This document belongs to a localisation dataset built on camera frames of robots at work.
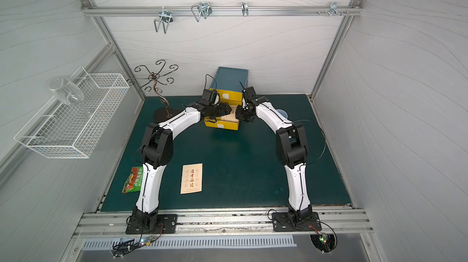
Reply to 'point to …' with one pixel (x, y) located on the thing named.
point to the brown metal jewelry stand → (161, 114)
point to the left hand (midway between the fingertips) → (229, 110)
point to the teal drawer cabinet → (231, 79)
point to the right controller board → (323, 242)
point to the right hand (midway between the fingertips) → (236, 115)
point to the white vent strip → (191, 242)
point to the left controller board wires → (123, 248)
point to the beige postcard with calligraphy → (191, 181)
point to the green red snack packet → (134, 181)
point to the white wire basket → (73, 131)
